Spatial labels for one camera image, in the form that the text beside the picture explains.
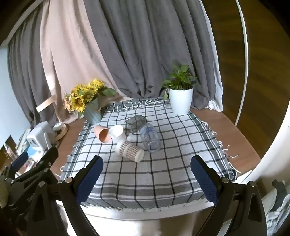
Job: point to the white curved panel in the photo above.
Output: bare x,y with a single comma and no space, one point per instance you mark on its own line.
271,154

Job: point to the grey plaid tablecloth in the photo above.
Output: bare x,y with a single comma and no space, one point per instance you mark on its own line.
158,172

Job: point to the checked pattern cup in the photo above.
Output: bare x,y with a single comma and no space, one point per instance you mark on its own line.
129,150

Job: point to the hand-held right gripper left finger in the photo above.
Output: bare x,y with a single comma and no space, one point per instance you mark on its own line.
89,181

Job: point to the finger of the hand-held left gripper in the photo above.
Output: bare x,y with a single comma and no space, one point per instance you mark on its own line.
20,160
46,158

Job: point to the pink cup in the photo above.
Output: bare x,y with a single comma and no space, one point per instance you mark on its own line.
103,134

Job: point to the grey square glass cup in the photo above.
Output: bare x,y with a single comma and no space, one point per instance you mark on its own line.
135,123

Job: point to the white cup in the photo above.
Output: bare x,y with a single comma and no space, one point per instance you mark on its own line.
116,131

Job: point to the green leafy plant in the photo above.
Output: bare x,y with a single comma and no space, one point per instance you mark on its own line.
180,79

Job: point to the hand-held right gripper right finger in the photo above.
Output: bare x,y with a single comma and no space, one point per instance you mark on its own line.
205,181

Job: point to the blue ribbed vase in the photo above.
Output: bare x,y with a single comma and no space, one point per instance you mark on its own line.
92,113

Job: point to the white sheer curtain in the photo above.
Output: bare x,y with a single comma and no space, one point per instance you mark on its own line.
218,90

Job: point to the wooden round lamp base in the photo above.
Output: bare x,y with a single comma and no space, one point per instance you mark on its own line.
61,131

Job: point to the clear glass cup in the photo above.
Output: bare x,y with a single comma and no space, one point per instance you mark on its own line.
150,138

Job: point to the pile of grey white clothes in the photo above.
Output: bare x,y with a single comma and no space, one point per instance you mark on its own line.
279,204

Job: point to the grey curtain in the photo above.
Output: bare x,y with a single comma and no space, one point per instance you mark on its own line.
147,45

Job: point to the sunflower bouquet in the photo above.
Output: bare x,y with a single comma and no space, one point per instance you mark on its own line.
82,95

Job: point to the white box-shaped device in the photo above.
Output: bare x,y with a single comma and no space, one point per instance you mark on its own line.
39,137

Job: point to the white round hoop frame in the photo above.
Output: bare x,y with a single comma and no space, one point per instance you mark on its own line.
245,68

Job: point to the light wooden bar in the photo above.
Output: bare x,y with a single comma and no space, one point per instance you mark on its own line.
46,103

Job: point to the beige curtain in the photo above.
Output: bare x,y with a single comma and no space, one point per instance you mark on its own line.
68,56

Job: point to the white plant pot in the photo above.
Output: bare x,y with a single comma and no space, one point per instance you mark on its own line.
180,101

